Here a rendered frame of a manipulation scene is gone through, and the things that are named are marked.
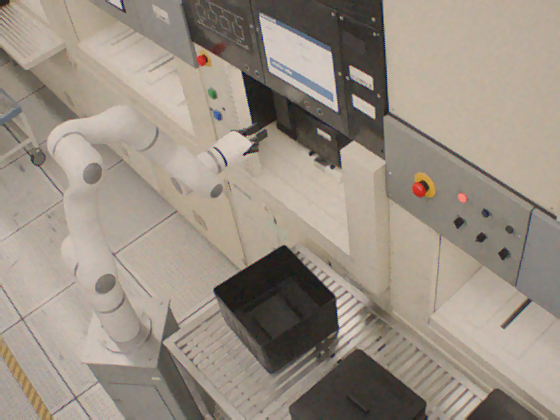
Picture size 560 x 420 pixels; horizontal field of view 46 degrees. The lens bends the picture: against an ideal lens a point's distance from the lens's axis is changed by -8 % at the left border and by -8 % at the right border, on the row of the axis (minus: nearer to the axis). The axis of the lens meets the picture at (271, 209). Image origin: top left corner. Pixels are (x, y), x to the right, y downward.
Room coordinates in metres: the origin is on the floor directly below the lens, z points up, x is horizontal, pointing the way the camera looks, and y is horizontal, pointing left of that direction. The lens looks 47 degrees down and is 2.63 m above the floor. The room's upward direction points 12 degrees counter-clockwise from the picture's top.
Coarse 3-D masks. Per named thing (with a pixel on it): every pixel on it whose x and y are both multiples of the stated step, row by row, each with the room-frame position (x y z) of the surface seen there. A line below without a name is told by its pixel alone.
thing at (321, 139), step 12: (300, 108) 1.90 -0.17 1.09; (300, 120) 1.85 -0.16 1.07; (312, 120) 1.80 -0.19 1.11; (300, 132) 1.87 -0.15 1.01; (312, 132) 1.81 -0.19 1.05; (324, 132) 1.76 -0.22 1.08; (336, 132) 1.71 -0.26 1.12; (312, 144) 1.82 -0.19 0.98; (324, 144) 1.77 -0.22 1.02; (336, 144) 1.71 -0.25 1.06; (348, 144) 1.74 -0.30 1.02; (324, 156) 1.78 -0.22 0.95; (336, 156) 1.73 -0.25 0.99
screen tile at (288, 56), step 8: (264, 24) 1.61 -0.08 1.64; (272, 32) 1.58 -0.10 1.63; (280, 32) 1.55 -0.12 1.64; (280, 40) 1.56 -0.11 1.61; (272, 48) 1.60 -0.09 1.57; (280, 48) 1.56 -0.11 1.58; (288, 48) 1.53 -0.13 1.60; (280, 56) 1.57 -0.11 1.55; (288, 56) 1.54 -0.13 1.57; (296, 64) 1.51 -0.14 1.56
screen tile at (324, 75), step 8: (296, 40) 1.50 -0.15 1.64; (304, 48) 1.47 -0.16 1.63; (312, 48) 1.45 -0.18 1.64; (312, 56) 1.45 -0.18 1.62; (320, 56) 1.42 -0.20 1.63; (328, 56) 1.40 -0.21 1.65; (304, 64) 1.48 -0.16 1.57; (328, 64) 1.40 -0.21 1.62; (304, 72) 1.49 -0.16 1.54; (312, 72) 1.46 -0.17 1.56; (320, 72) 1.43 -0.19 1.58; (328, 72) 1.40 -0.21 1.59; (320, 80) 1.43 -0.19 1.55; (328, 80) 1.41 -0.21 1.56
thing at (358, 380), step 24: (360, 360) 1.01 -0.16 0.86; (336, 384) 0.95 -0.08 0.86; (360, 384) 0.93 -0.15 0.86; (384, 384) 0.91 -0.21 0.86; (288, 408) 0.90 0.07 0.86; (312, 408) 0.88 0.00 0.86; (336, 408) 0.87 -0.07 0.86; (360, 408) 0.84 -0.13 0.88; (384, 408) 0.83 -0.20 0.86; (408, 408) 0.82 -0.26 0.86
